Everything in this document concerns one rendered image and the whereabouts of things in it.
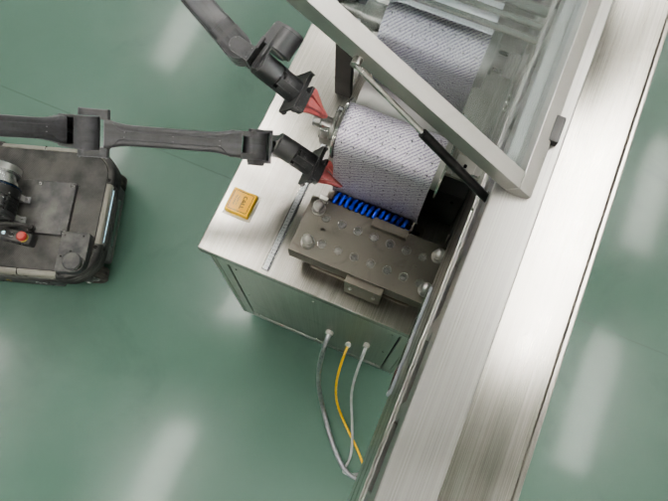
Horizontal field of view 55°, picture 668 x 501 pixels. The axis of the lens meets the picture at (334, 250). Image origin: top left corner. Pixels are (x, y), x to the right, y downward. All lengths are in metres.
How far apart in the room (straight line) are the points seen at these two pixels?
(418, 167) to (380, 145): 0.10
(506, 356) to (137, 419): 1.79
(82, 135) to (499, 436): 1.07
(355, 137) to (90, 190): 1.48
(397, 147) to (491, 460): 0.68
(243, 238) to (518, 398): 0.92
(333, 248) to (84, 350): 1.43
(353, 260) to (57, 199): 1.43
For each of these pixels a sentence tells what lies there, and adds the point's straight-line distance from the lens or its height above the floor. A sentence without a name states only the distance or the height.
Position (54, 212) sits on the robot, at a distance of 2.71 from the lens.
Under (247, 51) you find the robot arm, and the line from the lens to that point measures 1.45.
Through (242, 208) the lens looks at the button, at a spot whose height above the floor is 0.92.
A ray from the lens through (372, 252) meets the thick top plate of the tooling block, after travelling 1.65.
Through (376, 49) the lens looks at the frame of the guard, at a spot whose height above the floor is 1.87.
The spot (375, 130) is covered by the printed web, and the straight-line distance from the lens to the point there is 1.46.
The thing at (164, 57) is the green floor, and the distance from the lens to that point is 3.22.
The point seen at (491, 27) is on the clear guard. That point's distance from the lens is 1.07.
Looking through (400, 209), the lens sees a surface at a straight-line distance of 1.65.
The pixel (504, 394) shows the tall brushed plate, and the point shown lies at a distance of 1.21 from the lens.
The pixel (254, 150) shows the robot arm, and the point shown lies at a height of 1.20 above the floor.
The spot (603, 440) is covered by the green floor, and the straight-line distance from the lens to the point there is 2.81.
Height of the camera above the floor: 2.60
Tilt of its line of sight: 73 degrees down
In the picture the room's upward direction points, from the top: 2 degrees clockwise
